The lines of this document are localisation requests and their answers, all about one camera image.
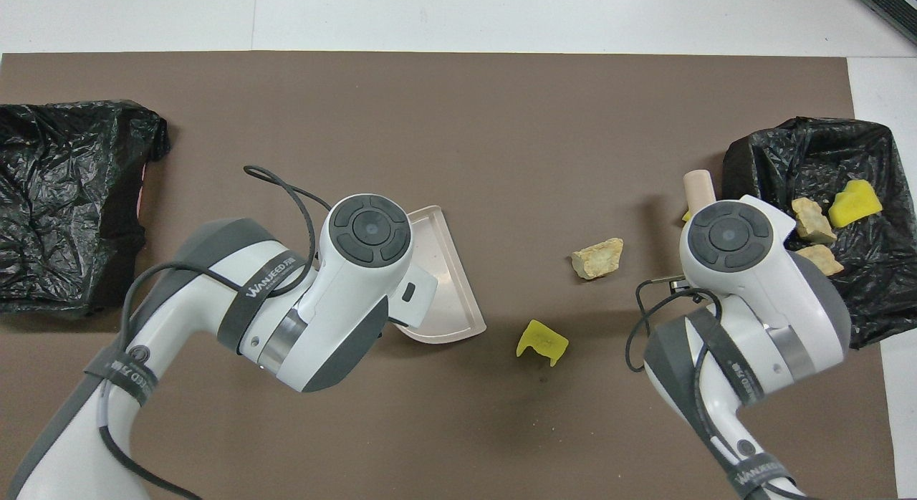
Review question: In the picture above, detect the beige plastic dustpan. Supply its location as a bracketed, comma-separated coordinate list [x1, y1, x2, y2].
[398, 205, 488, 345]

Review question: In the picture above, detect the pale torn bread chunk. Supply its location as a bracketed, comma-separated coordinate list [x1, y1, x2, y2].
[571, 238, 625, 281]

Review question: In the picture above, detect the beige hand brush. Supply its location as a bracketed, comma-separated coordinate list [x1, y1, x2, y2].
[683, 170, 717, 214]

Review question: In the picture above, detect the pale oval bread roll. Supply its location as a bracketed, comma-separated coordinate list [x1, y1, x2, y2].
[795, 244, 845, 277]

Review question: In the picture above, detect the black trash bag bin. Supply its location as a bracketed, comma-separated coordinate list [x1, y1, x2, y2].
[0, 100, 171, 320]
[721, 116, 917, 349]

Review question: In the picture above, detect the brown table mat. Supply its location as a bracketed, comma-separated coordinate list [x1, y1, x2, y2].
[0, 52, 898, 500]

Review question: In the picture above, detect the dark grey ribbed panel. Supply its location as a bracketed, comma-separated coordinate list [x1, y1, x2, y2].
[854, 0, 917, 47]

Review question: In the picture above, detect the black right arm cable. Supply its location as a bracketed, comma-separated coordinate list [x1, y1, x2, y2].
[625, 277, 724, 375]

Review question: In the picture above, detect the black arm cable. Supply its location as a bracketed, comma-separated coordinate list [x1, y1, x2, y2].
[625, 277, 724, 375]
[97, 165, 334, 500]

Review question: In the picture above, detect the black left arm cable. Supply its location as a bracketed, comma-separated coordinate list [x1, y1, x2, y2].
[97, 165, 334, 500]

